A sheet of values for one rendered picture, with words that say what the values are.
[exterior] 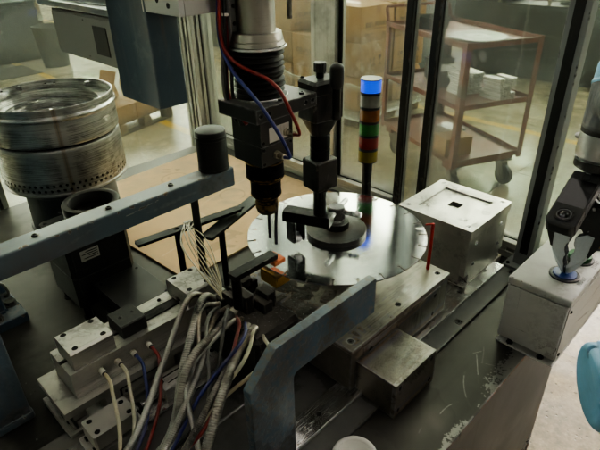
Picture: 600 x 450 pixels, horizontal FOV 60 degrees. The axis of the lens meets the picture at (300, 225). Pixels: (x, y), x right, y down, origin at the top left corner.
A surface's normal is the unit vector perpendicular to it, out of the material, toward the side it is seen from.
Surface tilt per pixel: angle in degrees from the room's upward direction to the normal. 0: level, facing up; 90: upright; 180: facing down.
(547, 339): 90
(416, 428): 0
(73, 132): 90
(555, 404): 0
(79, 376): 90
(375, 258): 0
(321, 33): 90
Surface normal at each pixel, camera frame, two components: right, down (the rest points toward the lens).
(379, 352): -0.02, -0.87
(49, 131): 0.36, 0.46
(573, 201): -0.34, -0.61
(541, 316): -0.70, 0.37
